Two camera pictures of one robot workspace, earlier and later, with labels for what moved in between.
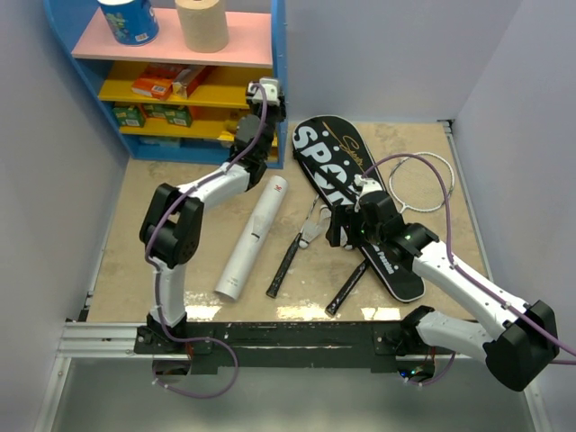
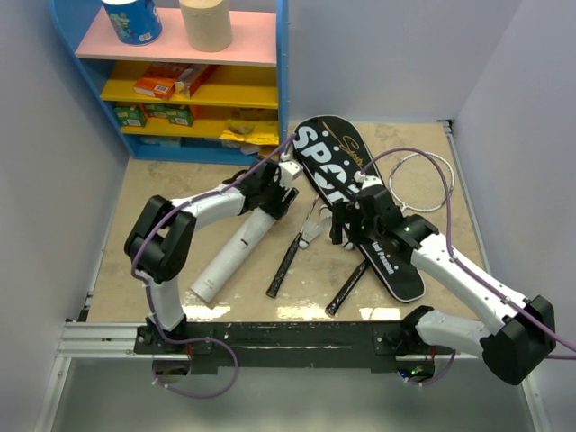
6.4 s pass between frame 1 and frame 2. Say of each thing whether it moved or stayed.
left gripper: moved
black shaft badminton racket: stayed
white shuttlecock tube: moved
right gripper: stayed
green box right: stayed
